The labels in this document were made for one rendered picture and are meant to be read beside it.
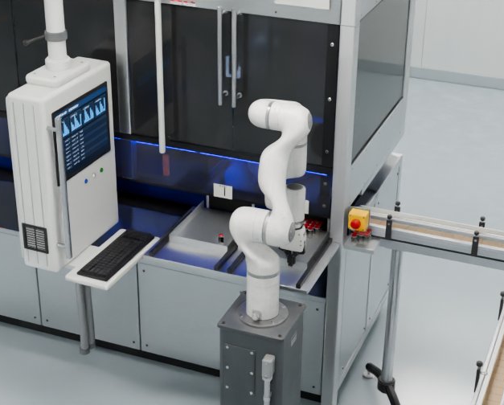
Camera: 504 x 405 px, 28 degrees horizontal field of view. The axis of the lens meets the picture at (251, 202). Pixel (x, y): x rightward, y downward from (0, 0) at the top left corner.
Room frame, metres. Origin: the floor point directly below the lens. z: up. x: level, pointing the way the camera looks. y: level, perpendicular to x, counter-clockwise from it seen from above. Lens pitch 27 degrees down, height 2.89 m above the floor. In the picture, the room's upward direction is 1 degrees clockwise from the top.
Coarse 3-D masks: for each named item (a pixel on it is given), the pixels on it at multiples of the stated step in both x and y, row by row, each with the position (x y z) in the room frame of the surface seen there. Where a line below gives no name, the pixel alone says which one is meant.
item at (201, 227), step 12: (192, 216) 3.84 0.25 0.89; (204, 216) 3.86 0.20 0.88; (216, 216) 3.86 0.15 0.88; (228, 216) 3.86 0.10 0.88; (180, 228) 3.73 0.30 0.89; (192, 228) 3.75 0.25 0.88; (204, 228) 3.75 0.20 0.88; (216, 228) 3.75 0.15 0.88; (228, 228) 3.75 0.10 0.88; (180, 240) 3.61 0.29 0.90; (192, 240) 3.59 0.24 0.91; (204, 240) 3.64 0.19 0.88; (216, 240) 3.65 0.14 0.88; (228, 240) 3.65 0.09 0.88
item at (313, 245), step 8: (328, 232) 3.67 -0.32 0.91; (312, 240) 3.66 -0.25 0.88; (320, 240) 3.66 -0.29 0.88; (272, 248) 3.58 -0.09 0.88; (312, 248) 3.59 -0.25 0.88; (320, 248) 3.57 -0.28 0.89; (280, 256) 3.52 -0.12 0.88; (296, 256) 3.52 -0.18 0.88; (304, 256) 3.52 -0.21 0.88; (312, 256) 3.47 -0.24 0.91; (280, 264) 3.45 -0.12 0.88; (296, 264) 3.43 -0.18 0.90; (304, 264) 3.42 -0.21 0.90
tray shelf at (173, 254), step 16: (192, 208) 3.94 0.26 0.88; (176, 224) 3.79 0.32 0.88; (160, 240) 3.64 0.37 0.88; (144, 256) 3.52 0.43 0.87; (160, 256) 3.51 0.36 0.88; (176, 256) 3.51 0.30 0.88; (192, 256) 3.51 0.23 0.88; (208, 256) 3.52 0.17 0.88; (208, 272) 3.42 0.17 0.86; (224, 272) 3.39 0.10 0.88; (240, 272) 3.39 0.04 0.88; (288, 272) 3.40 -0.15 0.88; (320, 272) 3.41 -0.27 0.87; (288, 288) 3.29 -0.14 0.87; (304, 288) 3.28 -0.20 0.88
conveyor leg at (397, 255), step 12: (396, 252) 3.69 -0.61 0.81; (396, 264) 3.69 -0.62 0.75; (396, 276) 3.69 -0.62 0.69; (396, 288) 3.69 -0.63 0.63; (396, 300) 3.69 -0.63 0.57; (396, 312) 3.70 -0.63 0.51; (396, 324) 3.70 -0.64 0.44; (384, 348) 3.71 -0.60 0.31; (384, 360) 3.70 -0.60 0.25; (384, 372) 3.70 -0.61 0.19
